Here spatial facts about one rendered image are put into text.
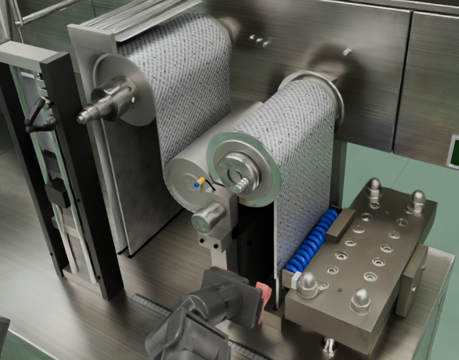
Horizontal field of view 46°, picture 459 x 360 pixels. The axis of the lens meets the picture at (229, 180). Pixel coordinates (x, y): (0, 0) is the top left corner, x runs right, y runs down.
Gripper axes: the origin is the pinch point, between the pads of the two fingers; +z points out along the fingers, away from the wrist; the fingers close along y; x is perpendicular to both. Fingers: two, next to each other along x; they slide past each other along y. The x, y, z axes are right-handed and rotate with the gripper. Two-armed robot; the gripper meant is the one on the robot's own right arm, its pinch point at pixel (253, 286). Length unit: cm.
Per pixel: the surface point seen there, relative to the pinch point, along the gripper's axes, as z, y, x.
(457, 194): 223, 7, 7
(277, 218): 2.6, 0.5, 12.2
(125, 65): -8.3, -29.5, 32.4
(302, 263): 13.1, 3.2, 3.2
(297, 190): 8.5, 0.6, 17.1
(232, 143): -5.2, -7.1, 23.6
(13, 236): 8, -69, -14
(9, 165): 26, -97, -3
